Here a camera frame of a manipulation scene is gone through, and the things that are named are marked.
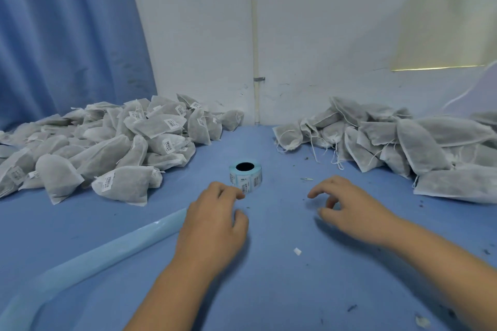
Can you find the person's left hand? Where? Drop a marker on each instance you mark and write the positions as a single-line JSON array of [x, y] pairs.
[[210, 230]]

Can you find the person's right hand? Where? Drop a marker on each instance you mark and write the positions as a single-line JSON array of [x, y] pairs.
[[353, 207]]

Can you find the blue label roll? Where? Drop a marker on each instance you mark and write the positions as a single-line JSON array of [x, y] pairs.
[[245, 175]]

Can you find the pile of unlabelled herb bags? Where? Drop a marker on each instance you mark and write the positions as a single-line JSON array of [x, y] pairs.
[[396, 144]]

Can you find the pile of labelled herb bags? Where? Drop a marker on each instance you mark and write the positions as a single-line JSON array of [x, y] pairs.
[[109, 148]]

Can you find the person's right forearm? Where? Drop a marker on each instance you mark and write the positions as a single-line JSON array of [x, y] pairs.
[[450, 272]]

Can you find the person's left forearm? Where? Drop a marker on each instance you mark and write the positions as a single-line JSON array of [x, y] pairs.
[[167, 303]]

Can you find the small white paper scrap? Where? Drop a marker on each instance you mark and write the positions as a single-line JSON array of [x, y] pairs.
[[297, 251]]

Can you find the dried herb crumb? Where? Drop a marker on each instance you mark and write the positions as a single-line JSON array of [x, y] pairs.
[[422, 320]]

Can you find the grey pipe clamp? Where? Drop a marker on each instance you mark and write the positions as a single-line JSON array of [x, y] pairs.
[[259, 78]]

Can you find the white curved board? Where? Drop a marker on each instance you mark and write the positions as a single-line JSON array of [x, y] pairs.
[[478, 94]]

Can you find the blue curtain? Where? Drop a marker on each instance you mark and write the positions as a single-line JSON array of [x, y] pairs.
[[66, 32]]

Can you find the white wall pipe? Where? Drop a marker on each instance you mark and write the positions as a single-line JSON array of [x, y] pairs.
[[253, 32]]

